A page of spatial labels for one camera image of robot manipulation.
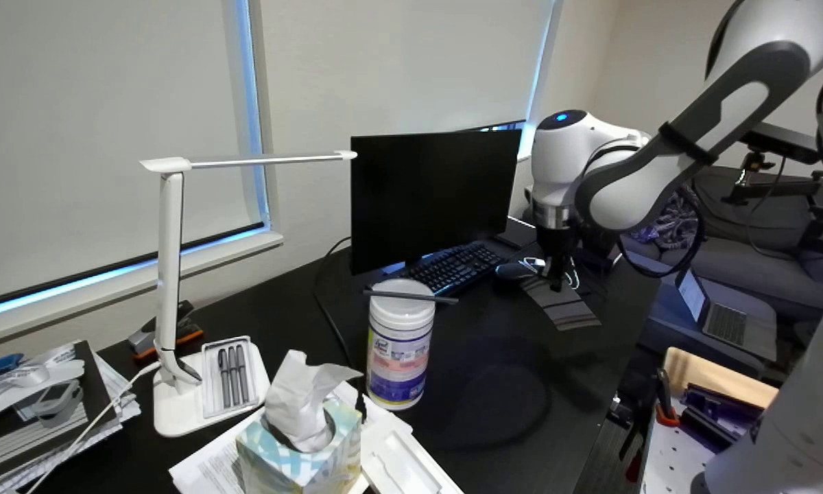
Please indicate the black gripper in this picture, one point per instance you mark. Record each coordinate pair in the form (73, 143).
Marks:
(560, 242)

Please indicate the white desk lamp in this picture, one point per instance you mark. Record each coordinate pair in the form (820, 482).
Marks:
(169, 277)

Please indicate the grey computer mouse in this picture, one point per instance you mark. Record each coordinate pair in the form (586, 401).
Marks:
(523, 268)

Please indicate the black keyboard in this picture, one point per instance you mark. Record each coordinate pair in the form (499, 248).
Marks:
(447, 266)

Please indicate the purple cloth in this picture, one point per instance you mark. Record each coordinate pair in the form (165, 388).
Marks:
(682, 224)

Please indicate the long black pen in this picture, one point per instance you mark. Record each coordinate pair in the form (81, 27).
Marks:
(411, 294)

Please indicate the black computer monitor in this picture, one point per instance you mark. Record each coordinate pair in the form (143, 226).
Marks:
(429, 196)

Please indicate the open laptop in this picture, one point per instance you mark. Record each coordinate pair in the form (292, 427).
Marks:
(727, 319)

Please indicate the white wipes canister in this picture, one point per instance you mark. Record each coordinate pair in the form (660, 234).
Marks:
(400, 359)

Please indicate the wooden box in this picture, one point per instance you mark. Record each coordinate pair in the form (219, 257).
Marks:
(715, 375)

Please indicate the grey sofa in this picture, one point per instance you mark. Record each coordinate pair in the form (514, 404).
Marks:
(768, 266)

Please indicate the purple tool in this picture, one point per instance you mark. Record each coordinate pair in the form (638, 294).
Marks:
(716, 412)

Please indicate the white roller blind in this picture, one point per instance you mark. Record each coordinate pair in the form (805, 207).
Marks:
(92, 119)
(400, 64)

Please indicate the patterned tissue box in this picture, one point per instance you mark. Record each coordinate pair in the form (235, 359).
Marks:
(292, 448)

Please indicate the dark pen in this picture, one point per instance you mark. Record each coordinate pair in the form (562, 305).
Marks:
(225, 375)
(235, 375)
(243, 373)

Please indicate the black orange stapler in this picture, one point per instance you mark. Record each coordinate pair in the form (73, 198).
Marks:
(160, 334)

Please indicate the white printed paper sheets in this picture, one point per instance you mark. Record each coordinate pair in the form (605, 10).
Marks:
(206, 471)

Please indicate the stack of papers and bags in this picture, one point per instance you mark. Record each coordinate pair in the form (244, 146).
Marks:
(27, 421)

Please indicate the black camera stand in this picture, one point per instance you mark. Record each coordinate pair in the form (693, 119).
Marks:
(783, 141)

